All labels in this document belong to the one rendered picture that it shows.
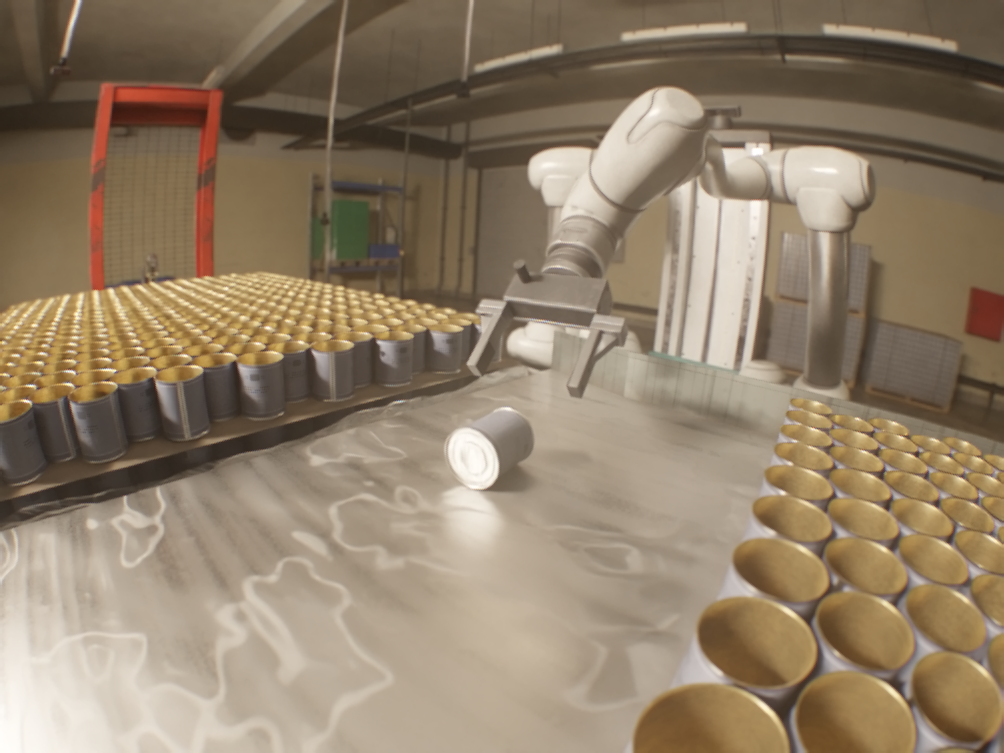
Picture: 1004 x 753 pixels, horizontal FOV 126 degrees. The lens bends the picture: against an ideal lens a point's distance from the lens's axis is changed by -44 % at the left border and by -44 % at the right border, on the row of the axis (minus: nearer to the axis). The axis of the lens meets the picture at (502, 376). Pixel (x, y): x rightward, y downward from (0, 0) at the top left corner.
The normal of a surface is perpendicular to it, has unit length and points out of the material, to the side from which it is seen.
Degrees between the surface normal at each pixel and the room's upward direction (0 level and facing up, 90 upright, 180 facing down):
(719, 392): 90
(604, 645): 0
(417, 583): 0
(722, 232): 90
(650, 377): 90
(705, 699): 90
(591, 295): 45
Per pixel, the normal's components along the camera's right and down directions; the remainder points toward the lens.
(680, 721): -0.10, 0.27
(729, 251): -0.70, 0.16
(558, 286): -0.33, -0.53
